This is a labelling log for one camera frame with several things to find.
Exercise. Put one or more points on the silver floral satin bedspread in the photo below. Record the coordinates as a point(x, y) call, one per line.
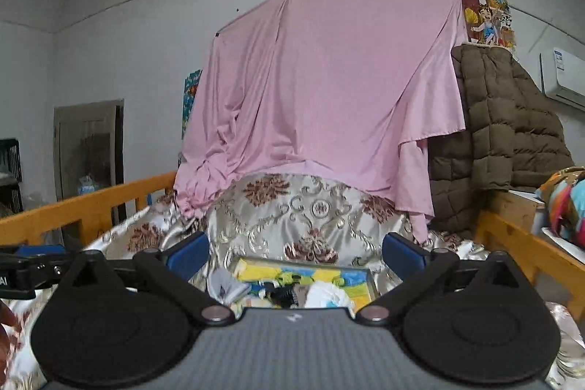
point(280, 217)

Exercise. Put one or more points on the brown quilted jacket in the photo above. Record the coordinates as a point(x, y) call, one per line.
point(512, 138)

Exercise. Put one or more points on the yellow cartoon frog towel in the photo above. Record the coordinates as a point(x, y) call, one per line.
point(292, 275)

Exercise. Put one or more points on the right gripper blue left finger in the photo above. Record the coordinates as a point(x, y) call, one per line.
point(188, 256)

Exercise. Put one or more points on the grey door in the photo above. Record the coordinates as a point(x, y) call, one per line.
point(87, 147)

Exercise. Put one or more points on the colourful wall poster left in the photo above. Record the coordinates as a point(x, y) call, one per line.
point(190, 89)

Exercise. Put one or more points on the colourful striped blanket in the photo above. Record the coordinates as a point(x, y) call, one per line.
point(563, 193)

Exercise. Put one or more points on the white air conditioner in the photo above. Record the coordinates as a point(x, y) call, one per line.
point(563, 77)

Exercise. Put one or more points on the black shelf unit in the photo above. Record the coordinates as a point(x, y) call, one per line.
point(11, 175)

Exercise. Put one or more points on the pink hanging sheet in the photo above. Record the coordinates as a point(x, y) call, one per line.
point(349, 90)

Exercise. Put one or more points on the cartoon wall poster right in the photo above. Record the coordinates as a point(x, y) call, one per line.
point(489, 22)

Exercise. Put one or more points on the grey folded cloth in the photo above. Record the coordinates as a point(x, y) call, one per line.
point(223, 287)

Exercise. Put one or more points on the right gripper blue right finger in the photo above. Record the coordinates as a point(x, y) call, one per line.
point(403, 257)

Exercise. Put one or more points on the white soft cloth item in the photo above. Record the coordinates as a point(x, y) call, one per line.
point(323, 295)

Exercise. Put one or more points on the person's left hand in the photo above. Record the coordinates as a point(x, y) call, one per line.
point(7, 319)

